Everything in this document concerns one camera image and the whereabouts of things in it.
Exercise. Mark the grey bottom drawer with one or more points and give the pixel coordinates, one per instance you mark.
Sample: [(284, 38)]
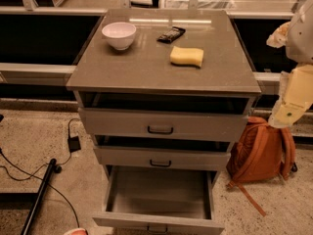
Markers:
[(159, 201)]

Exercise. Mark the grey drawer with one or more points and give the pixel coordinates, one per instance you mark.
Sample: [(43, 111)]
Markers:
[(175, 117), (159, 201), (162, 153)]

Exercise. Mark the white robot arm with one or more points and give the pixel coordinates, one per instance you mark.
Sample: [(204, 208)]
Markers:
[(296, 87)]

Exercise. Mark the grey drawer cabinet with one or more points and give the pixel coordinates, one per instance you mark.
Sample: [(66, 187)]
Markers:
[(145, 68)]

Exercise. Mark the grey top drawer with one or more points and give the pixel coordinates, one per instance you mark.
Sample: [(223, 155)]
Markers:
[(175, 117)]

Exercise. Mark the grey middle drawer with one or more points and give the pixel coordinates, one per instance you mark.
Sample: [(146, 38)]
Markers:
[(162, 153)]

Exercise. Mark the yellow sponge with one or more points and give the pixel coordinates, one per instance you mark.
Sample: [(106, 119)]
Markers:
[(186, 56)]

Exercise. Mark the dark snack wrapper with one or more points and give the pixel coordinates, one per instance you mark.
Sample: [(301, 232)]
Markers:
[(170, 36)]

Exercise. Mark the white bowl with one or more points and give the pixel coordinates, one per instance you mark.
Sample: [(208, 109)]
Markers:
[(119, 35)]

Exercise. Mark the black power adapter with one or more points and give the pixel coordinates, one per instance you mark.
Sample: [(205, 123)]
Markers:
[(73, 144)]

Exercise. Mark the orange backpack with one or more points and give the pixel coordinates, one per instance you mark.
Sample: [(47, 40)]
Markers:
[(262, 152)]

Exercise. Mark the red white object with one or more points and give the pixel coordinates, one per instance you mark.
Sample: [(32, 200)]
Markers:
[(76, 231)]

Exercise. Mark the black pole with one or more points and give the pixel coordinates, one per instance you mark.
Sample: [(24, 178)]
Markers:
[(38, 197)]

